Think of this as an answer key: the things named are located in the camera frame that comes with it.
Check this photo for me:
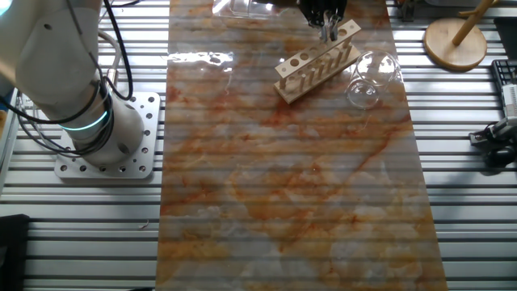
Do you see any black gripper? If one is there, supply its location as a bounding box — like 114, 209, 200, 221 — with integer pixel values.
297, 0, 348, 44

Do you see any wooden test tube rack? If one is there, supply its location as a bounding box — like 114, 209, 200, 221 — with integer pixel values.
273, 19, 363, 105

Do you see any clear glass beaker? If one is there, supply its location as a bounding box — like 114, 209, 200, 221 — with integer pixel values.
345, 50, 405, 111

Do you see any clear plastic tray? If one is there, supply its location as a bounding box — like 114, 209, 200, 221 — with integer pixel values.
212, 0, 302, 20

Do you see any wooden mug tree stand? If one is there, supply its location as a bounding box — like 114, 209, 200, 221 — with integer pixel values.
422, 0, 502, 73

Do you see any orange marble pattern mat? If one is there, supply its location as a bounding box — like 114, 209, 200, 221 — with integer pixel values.
155, 0, 448, 291

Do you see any black keyboard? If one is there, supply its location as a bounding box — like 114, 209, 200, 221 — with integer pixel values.
490, 59, 517, 88

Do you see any black fabric bag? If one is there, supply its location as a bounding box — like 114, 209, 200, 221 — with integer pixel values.
0, 213, 32, 291

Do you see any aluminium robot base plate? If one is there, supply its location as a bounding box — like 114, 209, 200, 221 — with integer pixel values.
54, 91, 162, 180

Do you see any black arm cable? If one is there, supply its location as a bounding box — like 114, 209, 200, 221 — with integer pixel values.
0, 0, 134, 158

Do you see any black camera clamp mount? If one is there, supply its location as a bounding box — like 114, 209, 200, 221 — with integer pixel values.
468, 116, 517, 167

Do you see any grey hose with metal connector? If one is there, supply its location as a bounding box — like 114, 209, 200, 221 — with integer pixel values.
97, 30, 123, 95

